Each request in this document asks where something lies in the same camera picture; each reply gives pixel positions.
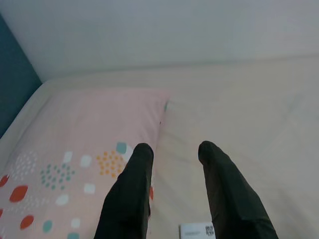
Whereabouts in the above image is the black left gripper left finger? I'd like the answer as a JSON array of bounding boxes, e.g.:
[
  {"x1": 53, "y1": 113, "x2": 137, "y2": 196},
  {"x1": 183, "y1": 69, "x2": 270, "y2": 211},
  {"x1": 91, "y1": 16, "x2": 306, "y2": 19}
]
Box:
[{"x1": 93, "y1": 142, "x2": 155, "y2": 239}]

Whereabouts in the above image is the white card with QR code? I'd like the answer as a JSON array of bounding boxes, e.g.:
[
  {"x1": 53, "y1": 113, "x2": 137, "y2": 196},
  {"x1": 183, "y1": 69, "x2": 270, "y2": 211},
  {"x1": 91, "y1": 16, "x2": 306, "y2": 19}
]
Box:
[{"x1": 178, "y1": 221, "x2": 215, "y2": 239}]

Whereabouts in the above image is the teal upholstered headboard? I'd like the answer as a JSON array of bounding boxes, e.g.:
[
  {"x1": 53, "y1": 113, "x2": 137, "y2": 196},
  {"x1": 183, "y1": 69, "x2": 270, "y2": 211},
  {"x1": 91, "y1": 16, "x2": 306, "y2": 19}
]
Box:
[{"x1": 0, "y1": 12, "x2": 43, "y2": 139}]

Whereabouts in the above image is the pink pillow with coloured dots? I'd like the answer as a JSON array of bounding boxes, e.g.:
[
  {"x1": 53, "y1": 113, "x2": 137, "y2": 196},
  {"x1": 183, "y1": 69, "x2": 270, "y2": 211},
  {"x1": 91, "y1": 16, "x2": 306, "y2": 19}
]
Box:
[{"x1": 0, "y1": 88, "x2": 171, "y2": 239}]

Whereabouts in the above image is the mattress with cream sheet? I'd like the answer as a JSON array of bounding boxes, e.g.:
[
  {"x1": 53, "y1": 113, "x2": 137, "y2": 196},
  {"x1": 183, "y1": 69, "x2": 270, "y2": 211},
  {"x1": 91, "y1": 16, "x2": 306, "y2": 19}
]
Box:
[{"x1": 0, "y1": 53, "x2": 319, "y2": 239}]

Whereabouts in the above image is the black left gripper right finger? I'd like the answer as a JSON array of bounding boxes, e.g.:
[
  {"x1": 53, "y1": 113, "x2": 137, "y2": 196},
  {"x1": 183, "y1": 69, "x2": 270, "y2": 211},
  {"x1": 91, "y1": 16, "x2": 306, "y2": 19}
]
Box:
[{"x1": 198, "y1": 140, "x2": 280, "y2": 239}]

